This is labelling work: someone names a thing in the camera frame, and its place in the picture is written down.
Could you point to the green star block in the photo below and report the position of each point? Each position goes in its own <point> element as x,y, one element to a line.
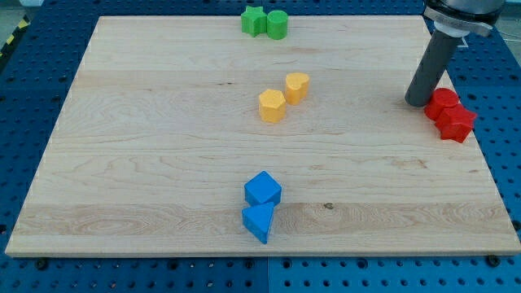
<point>254,21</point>

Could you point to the yellow hexagon block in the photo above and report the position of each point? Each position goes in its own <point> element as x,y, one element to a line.
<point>272,106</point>

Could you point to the red star block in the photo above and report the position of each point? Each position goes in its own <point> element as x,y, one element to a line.
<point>455,123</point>

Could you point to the blue cube block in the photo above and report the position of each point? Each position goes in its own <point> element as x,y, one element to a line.
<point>263,188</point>

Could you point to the light wooden board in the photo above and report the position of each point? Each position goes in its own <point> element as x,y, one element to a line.
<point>161,130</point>

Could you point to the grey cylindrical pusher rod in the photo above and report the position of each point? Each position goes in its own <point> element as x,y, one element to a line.
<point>434,62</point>

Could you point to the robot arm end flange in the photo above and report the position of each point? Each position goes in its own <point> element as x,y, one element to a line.
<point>474,16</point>

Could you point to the green cylinder block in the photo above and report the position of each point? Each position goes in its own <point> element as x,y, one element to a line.
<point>277,23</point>

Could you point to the yellow heart block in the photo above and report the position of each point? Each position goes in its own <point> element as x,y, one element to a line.
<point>296,88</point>

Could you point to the red cylinder block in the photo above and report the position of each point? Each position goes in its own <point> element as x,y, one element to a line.
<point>441,98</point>

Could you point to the blue triangle block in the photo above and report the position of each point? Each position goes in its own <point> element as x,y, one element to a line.
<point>258,219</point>

